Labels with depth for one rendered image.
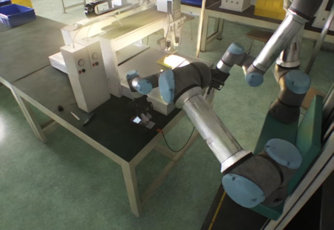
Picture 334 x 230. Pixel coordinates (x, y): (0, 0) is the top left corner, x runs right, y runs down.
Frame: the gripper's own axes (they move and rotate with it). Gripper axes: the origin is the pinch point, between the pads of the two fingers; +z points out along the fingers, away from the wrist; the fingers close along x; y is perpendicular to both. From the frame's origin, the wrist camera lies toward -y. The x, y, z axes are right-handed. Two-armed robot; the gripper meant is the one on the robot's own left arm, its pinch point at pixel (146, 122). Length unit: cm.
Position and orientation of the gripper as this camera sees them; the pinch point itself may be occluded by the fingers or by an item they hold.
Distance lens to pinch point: 143.9
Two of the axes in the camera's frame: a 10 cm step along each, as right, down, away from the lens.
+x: 5.1, -5.4, 6.7
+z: 2.2, 8.3, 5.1
